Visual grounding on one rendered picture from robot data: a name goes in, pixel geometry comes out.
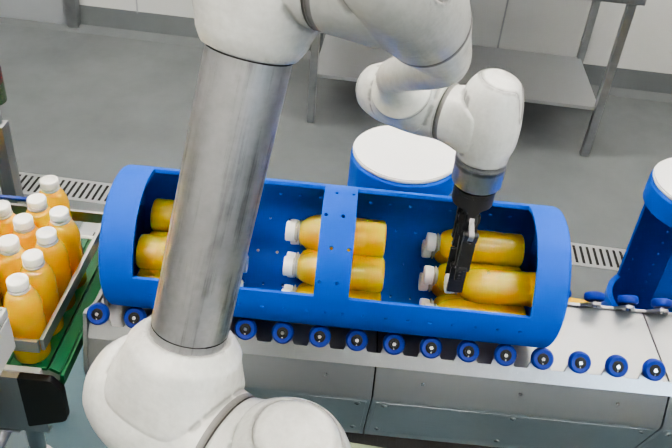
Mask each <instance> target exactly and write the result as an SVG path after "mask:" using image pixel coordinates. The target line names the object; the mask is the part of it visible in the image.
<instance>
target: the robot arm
mask: <svg viewBox="0 0 672 448"><path fill-rule="evenodd" d="M192 5H193V11H194V16H195V17H194V20H195V27H196V30H197V33H198V35H199V38H200V40H201V41H202V42H203V43H205V44H204V50H203V55H202V60H201V65H200V70H199V76H198V81H197V86H196V91H195V96H194V101H193V107H192V112H191V117H190V122H189V127H188V132H187V138H186V143H185V148H184V153H183V158H182V163H181V169H180V174H179V179H178V184H177V189H176V194H175V200H174V205H173V210H172V215H171V220H170V225H169V231H168V236H167V241H166V246H165V251H164V256H163V262H162V267H161V272H160V277H159V282H158V287H157V293H156V298H155V303H154V308H153V313H152V315H150V316H148V317H147V318H145V319H143V320H142V321H140V322H139V323H138V324H137V325H135V326H134V327H133V328H132V329H131V330H130V332H129V333H128V335H125V336H123V337H120V338H118V339H116V340H115V341H113V342H112V343H110V344H109V345H107V346H106V347H105V348H104V349H103V350H102V351H101V352H100V354H99V355H98V356H97V358H96V359H95V360H94V362H93V363H92V365H91V367H90V368H89V370H88V372H87V375H86V378H85V381H84V386H83V394H82V403H83V407H84V411H85V414H86V416H87V418H88V420H89V422H90V424H91V426H92V428H93V430H94V431H95V433H96V434H97V435H98V437H99V438H100V439H101V440H102V442H103V443H104V444H105V445H106V446H107V447H108V448H351V445H350V442H349V440H348V438H347V436H346V433H345V432H344V430H343V428H342V426H341V425H340V423H339V422H338V421H337V420H336V418H335V417H334V416H333V415H332V414H331V413H330V412H329V411H327V410H326V409H325V408H323V407H322V406H320V405H318V404H317V403H314V402H312V401H310V400H307V399H303V398H297V397H275V398H270V399H261V398H256V397H255V396H253V395H252V394H250V393H249V392H247V391H245V390H244V387H245V378H244V372H243V365H242V349H241V347H240V345H239V343H238V341H237V339H236V337H235V336H234V334H233V333H232V332H231V330H230V326H231V322H232V318H233V314H234V310H235V305H236V301H237V297H238V293H239V288H240V284H241V280H242V276H243V272H244V267H245V263H246V259H247V255H248V250H249V246H250V242H251V238H252V234H253V229H254V225H255V221H256V217H257V213H258V208H259V204H260V200H261V196H262V191H263V187H264V183H265V179H266V175H267V170H268V166H269V162H270V158H271V153H272V149H273V145H274V141H275V137H276V132H277V128H278V124H279V120H280V116H281V111H282V107H283V103H284V99H285V94H286V90H287V86H288V82H289V78H290V73H291V69H292V65H293V64H295V63H297V62H298V61H299V60H300V59H301V58H302V57H303V56H304V55H305V54H306V53H307V51H308V50H309V48H310V45H311V43H312V42H313V41H314V39H315V38H316V36H317V35H318V33H319V32H321V33H324V34H327V35H331V36H334V37H338V38H341V39H345V40H348V41H352V42H355V43H358V44H361V45H364V46H367V47H370V48H373V49H379V48H382V49H384V50H385V51H387V52H388V53H390V54H391V55H393V56H394V57H392V58H390V59H388V60H386V61H385V62H380V63H375V64H372V65H370V66H368V67H367V68H366V69H365V70H364V71H363V72H362V73H361V74H360V76H359V78H358V80H357V83H356V97H357V101H358V104H359V105H360V106H361V108H362V109H363V110H364V111H365V112H366V113H367V114H369V115H370V116H371V117H373V118H374V119H376V120H378V121H380V122H382V123H384V124H386V125H389V126H391V127H394V128H397V129H399V130H402V131H405V132H408V133H412V134H415V135H418V136H424V137H429V138H432V139H436V140H438V141H441V142H442V143H444V144H446V145H448V146H449V147H451V148H452V149H453V150H455V151H456V153H455V161H454V166H453V171H452V181H453V183H454V186H453V190H452V196H451V197H452V201H453V202H454V204H455V205H456V206H457V211H456V216H455V221H454V226H453V231H452V233H451V236H452V238H453V240H452V242H451V244H452V246H454V247H452V246H451V247H450V252H449V256H448V261H447V265H446V270H445V274H447V273H448V274H449V278H448V283H447V287H446V291H448V292H458V293H462V290H463V285H464V281H465V277H466V272H469V270H470V265H471V261H472V258H473V254H474V250H475V246H476V243H477V240H478V238H479V233H477V229H478V225H479V224H480V221H481V215H480V213H482V212H484V211H487V210H489V209H490V208H491V207H492V205H493V202H494V198H495V194H496V192H497V191H499V190H500V188H501V187H502V181H503V179H504V174H505V170H506V168H507V165H508V160H509V157H510V156H511V154H512V153H513V151H514V149H515V147H516V144H517V141H518V138H519V135H520V130H521V125H522V120H523V112H524V88H523V85H522V83H521V82H520V80H519V79H518V78H517V77H515V76H514V75H512V74H511V73H509V72H506V71H504V70H500V69H495V68H487V69H483V70H481V71H480V72H478V73H477V74H476V75H474V76H473V77H472V78H471V79H470V80H469V82H468V83H467V85H459V84H455V83H457V82H458V81H459V80H461V79H462V78H463V76H464V75H465V74H466V72H467V71H468V69H469V66H470V63H471V58H472V43H471V33H472V13H471V8H470V0H192Z"/></svg>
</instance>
